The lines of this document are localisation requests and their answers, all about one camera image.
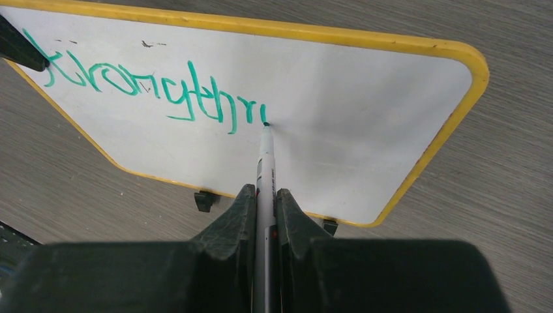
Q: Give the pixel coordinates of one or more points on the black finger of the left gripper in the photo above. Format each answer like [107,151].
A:
[15,47]

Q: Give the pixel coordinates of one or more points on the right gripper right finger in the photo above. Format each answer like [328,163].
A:
[299,266]

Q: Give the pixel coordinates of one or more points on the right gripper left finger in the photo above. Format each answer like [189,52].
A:
[224,264]

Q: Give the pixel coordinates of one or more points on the white marker pen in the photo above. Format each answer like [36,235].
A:
[266,290]

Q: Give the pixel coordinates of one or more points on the yellow framed whiteboard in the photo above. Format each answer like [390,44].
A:
[182,97]

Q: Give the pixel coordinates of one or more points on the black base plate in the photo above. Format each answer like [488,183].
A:
[15,246]

